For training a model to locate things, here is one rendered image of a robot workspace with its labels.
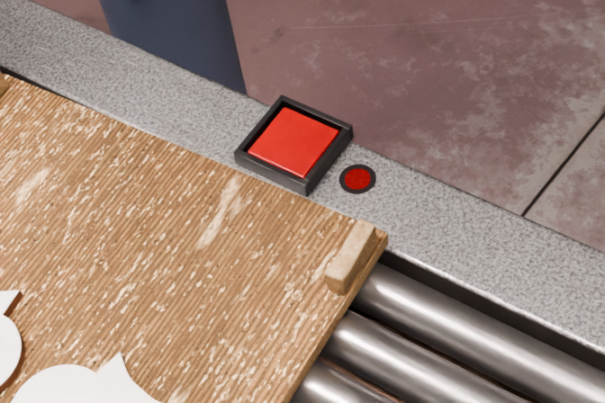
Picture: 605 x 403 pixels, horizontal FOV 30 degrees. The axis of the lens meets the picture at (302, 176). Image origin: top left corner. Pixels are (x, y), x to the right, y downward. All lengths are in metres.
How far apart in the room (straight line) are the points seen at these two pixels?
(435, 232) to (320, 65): 1.40
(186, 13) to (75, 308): 0.68
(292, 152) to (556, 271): 0.25
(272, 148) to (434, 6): 1.45
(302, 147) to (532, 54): 1.37
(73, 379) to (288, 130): 0.29
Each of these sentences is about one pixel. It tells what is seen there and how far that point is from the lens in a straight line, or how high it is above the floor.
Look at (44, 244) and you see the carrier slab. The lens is 0.96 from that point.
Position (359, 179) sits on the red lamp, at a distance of 0.97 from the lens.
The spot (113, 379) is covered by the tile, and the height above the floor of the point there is 0.95.
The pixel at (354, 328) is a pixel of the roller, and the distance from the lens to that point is 0.89.
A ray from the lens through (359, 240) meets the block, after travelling 0.88.
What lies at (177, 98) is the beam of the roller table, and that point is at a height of 0.92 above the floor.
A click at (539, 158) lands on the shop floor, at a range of 2.14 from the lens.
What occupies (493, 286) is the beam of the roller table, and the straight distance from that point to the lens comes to 0.91.
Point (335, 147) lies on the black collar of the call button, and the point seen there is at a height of 0.93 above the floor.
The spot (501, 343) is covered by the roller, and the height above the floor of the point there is 0.92.
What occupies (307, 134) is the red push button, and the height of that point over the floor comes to 0.93.
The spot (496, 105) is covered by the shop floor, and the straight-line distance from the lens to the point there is 2.22.
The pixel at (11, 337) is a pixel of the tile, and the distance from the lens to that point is 0.91.
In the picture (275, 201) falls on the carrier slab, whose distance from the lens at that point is 0.94.
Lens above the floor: 1.69
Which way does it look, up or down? 53 degrees down
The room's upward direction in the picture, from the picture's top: 10 degrees counter-clockwise
